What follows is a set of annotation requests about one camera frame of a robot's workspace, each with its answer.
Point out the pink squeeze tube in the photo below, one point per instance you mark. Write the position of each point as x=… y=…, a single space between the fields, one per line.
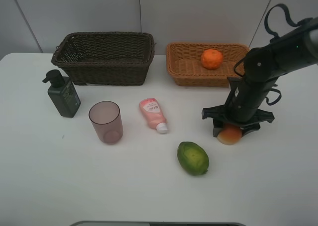
x=153 y=114

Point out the light brown wicker basket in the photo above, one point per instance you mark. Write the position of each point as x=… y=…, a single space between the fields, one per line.
x=183 y=63

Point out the translucent pink plastic cup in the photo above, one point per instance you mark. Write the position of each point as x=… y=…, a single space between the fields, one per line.
x=106 y=119

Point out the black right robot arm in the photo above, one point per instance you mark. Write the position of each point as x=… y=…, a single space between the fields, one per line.
x=262 y=67

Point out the green avocado-like fruit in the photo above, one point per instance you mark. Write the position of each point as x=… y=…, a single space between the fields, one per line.
x=192 y=158

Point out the dark brown wicker basket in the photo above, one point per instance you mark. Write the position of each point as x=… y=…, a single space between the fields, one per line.
x=106 y=58

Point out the round red-orange bun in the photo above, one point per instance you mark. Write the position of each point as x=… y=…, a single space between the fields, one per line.
x=230 y=134

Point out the dark green pump bottle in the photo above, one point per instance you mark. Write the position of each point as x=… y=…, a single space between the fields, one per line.
x=62 y=93

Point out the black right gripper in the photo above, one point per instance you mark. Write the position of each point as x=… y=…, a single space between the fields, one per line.
x=242 y=106

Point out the orange mandarin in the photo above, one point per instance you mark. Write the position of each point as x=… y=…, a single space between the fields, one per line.
x=211 y=59

